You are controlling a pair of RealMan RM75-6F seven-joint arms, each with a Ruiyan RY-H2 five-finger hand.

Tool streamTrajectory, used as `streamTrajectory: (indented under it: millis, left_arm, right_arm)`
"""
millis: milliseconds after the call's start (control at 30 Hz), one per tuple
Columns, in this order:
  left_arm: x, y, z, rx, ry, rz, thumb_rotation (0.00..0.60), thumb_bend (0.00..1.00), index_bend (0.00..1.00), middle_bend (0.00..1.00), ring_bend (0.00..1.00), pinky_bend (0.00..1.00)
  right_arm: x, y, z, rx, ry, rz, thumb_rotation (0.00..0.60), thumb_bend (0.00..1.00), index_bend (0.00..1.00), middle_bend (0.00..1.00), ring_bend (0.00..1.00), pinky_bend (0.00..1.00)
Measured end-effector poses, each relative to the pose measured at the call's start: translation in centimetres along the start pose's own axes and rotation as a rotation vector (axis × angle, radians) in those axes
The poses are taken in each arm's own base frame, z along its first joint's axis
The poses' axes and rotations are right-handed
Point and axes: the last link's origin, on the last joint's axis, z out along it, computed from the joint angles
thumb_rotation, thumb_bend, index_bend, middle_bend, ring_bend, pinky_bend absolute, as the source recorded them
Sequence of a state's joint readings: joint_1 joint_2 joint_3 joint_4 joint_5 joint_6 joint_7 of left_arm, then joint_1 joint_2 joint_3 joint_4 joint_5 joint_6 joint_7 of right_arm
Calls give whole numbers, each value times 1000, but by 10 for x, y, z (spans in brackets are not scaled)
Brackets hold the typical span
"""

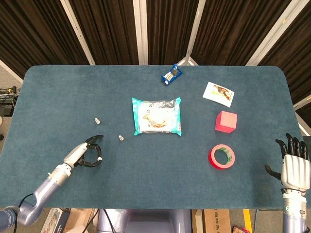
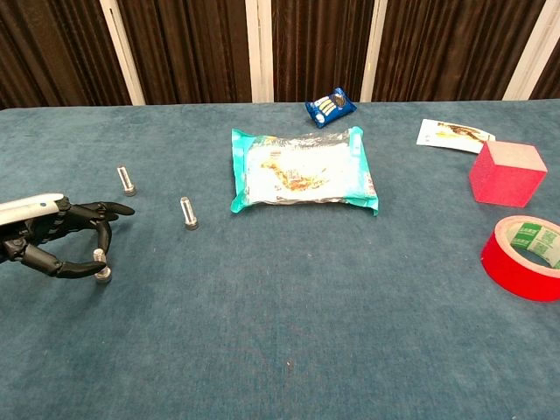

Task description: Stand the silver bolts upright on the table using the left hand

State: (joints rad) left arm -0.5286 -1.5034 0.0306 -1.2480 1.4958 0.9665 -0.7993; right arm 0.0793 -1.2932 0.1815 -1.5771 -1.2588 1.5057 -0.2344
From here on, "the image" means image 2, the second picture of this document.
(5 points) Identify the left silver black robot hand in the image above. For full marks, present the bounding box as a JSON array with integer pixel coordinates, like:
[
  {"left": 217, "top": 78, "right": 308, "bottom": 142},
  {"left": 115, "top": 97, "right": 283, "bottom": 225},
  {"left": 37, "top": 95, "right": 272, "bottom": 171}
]
[{"left": 0, "top": 192, "right": 136, "bottom": 280}]

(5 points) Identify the steel bolt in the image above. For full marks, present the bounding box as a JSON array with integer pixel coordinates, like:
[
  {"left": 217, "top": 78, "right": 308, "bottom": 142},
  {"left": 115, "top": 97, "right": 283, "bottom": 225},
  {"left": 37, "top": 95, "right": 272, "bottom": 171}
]
[
  {"left": 116, "top": 164, "right": 137, "bottom": 196},
  {"left": 93, "top": 248, "right": 113, "bottom": 284},
  {"left": 179, "top": 196, "right": 200, "bottom": 231}
]

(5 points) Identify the dark brown curtain panel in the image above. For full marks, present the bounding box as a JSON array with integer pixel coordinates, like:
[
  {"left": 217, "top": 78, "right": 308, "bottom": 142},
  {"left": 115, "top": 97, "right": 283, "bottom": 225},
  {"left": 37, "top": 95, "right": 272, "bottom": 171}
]
[
  {"left": 371, "top": 0, "right": 547, "bottom": 103},
  {"left": 0, "top": 0, "right": 132, "bottom": 110},
  {"left": 271, "top": 0, "right": 376, "bottom": 104},
  {"left": 116, "top": 0, "right": 254, "bottom": 105},
  {"left": 528, "top": 38, "right": 560, "bottom": 101}
]

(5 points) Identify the teal clear food package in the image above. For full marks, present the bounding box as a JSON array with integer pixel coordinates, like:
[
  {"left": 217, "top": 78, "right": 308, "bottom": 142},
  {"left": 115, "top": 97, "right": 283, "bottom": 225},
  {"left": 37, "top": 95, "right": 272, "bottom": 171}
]
[{"left": 229, "top": 126, "right": 380, "bottom": 217}]

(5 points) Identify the teal felt table cover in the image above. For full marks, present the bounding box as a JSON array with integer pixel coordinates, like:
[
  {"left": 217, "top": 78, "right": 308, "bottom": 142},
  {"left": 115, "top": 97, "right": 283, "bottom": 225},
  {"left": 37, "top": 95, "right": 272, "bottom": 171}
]
[{"left": 0, "top": 98, "right": 560, "bottom": 420}]

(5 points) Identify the blue cookie packet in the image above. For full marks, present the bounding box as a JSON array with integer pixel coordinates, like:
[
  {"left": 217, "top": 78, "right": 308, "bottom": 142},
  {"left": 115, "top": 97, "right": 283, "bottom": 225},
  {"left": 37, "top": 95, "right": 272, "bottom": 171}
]
[{"left": 304, "top": 87, "right": 358, "bottom": 129}]

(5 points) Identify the white playing card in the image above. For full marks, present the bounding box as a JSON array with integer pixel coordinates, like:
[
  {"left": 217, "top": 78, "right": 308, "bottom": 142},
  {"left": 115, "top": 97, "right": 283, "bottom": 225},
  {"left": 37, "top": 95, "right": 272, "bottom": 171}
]
[{"left": 416, "top": 118, "right": 497, "bottom": 155}]

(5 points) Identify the pink foam cube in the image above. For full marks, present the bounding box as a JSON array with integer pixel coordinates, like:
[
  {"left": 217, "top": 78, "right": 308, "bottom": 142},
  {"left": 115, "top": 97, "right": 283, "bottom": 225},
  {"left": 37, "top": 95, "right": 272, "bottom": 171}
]
[{"left": 468, "top": 140, "right": 549, "bottom": 208}]

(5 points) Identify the red tape roll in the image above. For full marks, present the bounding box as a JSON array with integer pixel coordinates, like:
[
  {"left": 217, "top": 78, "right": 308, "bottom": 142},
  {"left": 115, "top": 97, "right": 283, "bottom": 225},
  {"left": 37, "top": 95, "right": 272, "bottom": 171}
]
[{"left": 480, "top": 214, "right": 560, "bottom": 303}]

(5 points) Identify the white partition frame post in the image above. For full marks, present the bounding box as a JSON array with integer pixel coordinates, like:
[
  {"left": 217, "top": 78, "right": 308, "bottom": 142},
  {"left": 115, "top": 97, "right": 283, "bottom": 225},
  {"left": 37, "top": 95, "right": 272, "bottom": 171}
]
[
  {"left": 244, "top": 0, "right": 275, "bottom": 104},
  {"left": 99, "top": 0, "right": 146, "bottom": 106},
  {"left": 501, "top": 0, "right": 560, "bottom": 102},
  {"left": 359, "top": 0, "right": 389, "bottom": 103}
]

